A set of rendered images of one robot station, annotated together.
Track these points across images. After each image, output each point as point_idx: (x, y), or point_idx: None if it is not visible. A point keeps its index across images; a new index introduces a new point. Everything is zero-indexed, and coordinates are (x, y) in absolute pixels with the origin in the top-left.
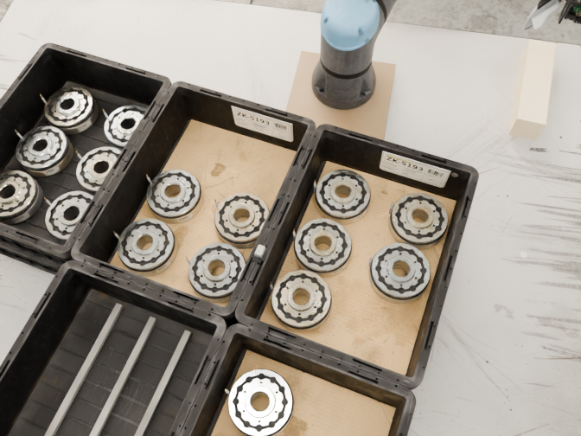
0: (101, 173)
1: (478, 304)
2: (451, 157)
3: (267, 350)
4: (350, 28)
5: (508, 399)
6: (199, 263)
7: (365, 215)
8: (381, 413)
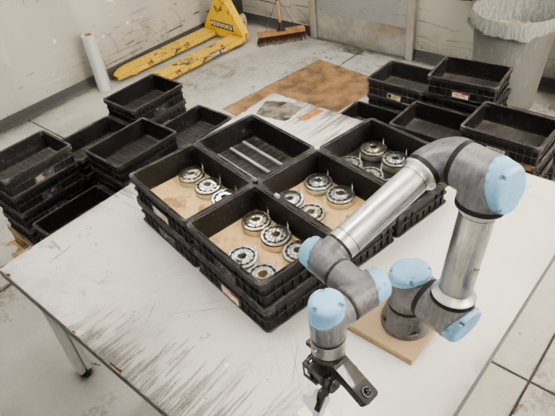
0: None
1: (216, 327)
2: None
3: None
4: (394, 265)
5: (167, 314)
6: (296, 194)
7: (283, 263)
8: None
